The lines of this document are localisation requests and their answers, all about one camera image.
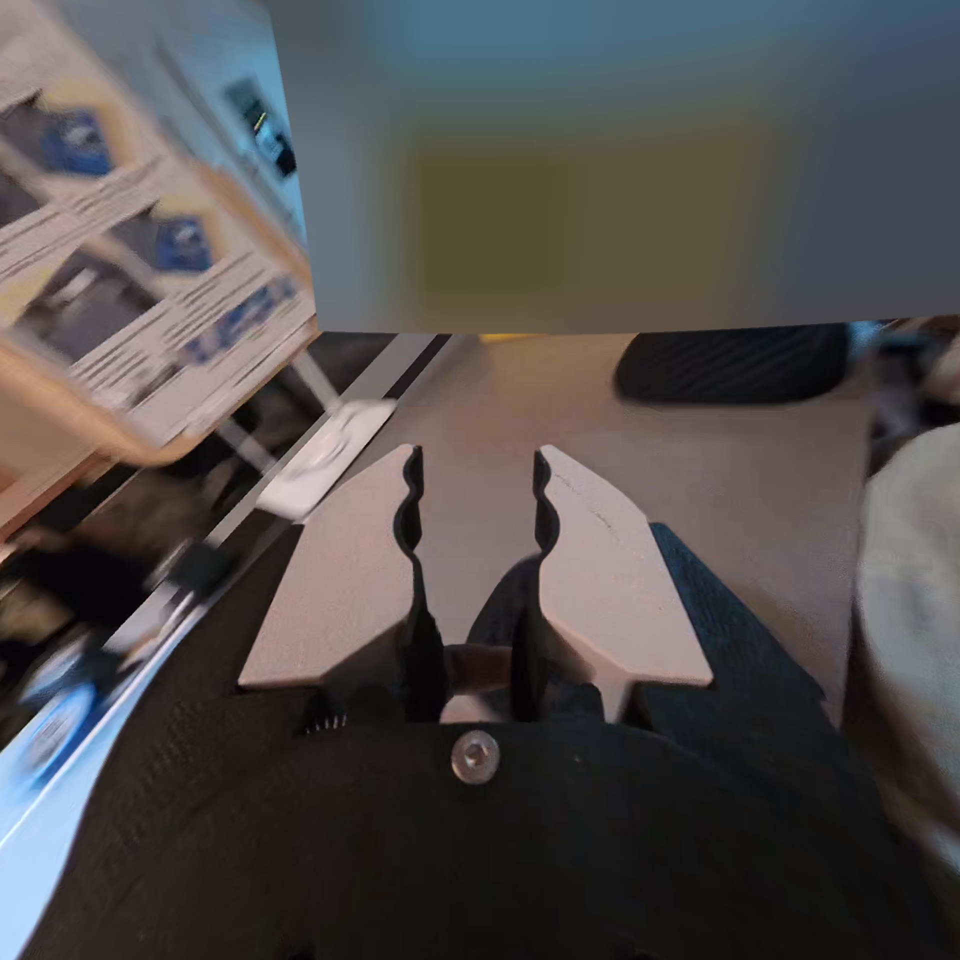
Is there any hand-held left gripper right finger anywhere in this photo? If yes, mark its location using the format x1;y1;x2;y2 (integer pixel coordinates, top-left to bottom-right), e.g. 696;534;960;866
532;444;715;695

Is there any black round pad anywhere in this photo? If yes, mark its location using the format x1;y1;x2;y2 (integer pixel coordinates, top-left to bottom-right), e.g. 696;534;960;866
613;322;852;408

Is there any white flat card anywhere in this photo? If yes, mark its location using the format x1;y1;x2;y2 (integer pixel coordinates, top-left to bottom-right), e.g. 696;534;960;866
255;397;399;524

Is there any black wall device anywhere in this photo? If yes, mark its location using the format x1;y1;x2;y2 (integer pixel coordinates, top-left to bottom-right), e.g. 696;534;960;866
225;75;297;180

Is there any person's left hand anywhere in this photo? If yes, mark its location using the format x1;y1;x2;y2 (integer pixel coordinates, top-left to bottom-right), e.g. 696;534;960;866
446;643;515;695

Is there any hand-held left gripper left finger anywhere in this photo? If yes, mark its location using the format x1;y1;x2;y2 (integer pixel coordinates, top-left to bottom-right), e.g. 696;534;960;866
237;444;430;691

